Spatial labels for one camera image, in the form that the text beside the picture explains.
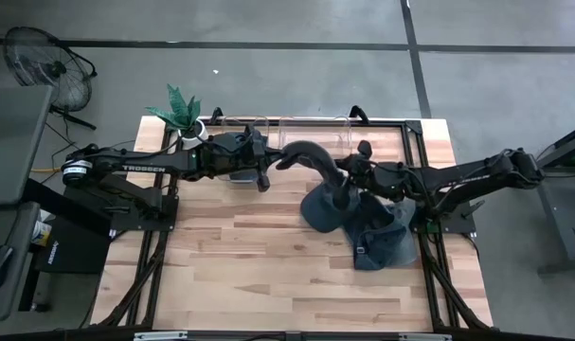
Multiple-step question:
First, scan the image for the black Trossen box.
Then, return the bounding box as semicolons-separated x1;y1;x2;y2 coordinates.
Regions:
34;215;113;276

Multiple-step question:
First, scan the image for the green plant in white pot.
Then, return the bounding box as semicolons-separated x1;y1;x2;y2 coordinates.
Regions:
144;83;210;151

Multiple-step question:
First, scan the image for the silver aluminium bracket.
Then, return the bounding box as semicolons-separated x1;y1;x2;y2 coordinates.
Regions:
133;331;189;341
398;332;453;341

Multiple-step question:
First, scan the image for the blue denim cap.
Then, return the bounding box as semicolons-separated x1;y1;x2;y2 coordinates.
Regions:
342;191;411;272
227;168;260;185

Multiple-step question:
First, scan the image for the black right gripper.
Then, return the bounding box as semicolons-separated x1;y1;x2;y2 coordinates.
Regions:
332;139;387;213

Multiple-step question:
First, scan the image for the black metal stand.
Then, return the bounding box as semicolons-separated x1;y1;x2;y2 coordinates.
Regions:
535;120;575;276

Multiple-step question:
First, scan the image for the clear plastic bin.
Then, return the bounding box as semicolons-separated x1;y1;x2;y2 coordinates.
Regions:
219;116;272;185
278;116;353;160

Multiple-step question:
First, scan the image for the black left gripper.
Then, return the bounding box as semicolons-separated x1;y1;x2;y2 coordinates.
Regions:
239;123;291;194

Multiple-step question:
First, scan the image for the grey desk top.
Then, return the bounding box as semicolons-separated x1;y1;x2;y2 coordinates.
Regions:
0;201;41;323
0;84;54;207

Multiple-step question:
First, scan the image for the black floor fan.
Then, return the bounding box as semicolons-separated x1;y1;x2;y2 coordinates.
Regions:
2;26;99;132

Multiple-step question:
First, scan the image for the white can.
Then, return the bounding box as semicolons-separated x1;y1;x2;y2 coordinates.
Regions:
30;220;53;247

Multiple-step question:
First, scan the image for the black floor cable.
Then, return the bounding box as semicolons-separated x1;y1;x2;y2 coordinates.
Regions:
45;120;136;165

